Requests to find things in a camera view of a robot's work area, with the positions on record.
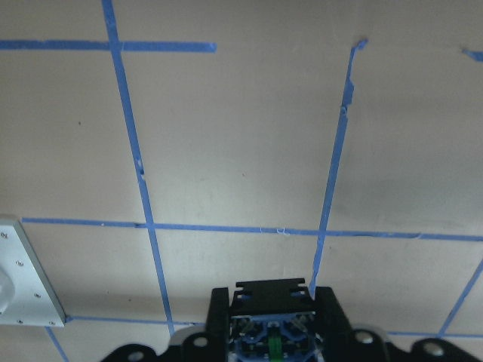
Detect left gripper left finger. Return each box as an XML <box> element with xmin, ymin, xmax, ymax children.
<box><xmin>181</xmin><ymin>287</ymin><xmax>230</xmax><ymax>361</ymax></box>

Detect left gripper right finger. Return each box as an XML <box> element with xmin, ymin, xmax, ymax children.
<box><xmin>315</xmin><ymin>287</ymin><xmax>389</xmax><ymax>361</ymax></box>

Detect red emergency stop button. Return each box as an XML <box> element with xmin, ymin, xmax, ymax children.
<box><xmin>228</xmin><ymin>278</ymin><xmax>320</xmax><ymax>361</ymax></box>

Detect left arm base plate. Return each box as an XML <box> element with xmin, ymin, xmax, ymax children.
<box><xmin>1</xmin><ymin>215</ymin><xmax>66</xmax><ymax>327</ymax></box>

